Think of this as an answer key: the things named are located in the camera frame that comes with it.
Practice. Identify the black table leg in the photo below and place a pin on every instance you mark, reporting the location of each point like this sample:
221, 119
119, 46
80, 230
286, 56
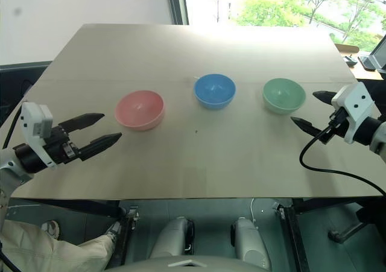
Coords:
297, 242
129, 232

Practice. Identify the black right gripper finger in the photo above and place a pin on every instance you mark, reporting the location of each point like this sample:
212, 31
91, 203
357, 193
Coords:
325, 96
305, 125

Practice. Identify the red plastic bowl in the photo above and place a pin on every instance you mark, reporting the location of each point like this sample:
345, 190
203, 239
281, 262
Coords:
139, 110

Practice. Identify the wooden side desk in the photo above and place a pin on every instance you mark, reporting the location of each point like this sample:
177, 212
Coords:
366, 73

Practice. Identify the person's sneaker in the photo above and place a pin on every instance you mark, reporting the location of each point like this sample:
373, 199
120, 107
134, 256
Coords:
113, 231
52, 228

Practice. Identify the silver robot leg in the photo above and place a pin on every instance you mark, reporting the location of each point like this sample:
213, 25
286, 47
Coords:
172, 235
248, 242

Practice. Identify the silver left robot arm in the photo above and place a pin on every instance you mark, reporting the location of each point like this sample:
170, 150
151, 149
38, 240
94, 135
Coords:
27, 159

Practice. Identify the dark window frame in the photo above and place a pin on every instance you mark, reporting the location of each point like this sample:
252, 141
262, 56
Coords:
178, 3

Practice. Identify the blue plastic bowl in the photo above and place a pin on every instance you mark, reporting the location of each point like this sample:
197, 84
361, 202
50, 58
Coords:
214, 91

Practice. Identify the open laptop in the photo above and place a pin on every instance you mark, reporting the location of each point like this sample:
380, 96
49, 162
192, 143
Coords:
377, 56

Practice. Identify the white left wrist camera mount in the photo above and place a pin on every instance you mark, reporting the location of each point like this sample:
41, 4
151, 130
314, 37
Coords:
34, 124

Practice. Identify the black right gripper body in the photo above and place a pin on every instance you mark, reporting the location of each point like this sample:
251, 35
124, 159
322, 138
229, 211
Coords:
339, 122

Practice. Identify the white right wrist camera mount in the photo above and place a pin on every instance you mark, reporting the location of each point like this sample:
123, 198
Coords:
357, 103

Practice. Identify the green plastic bowl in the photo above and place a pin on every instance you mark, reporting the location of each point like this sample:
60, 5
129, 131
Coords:
283, 96

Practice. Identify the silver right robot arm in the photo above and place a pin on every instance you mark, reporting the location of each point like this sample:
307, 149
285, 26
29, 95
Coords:
366, 130

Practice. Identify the person's leg in beige trousers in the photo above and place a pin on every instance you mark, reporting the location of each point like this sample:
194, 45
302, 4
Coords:
45, 251

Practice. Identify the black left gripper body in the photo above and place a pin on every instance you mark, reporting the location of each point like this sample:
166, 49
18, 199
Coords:
57, 147

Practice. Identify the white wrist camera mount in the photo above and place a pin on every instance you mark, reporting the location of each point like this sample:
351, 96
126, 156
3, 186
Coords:
34, 124
357, 103

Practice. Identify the small black device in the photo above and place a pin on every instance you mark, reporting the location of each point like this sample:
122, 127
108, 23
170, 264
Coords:
350, 61

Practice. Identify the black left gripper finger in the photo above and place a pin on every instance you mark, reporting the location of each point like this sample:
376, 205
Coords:
101, 145
84, 120

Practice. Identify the black chair base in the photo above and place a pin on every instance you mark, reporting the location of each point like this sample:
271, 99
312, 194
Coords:
359, 226

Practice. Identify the grey robot torso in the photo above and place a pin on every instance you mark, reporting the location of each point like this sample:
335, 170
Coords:
187, 264

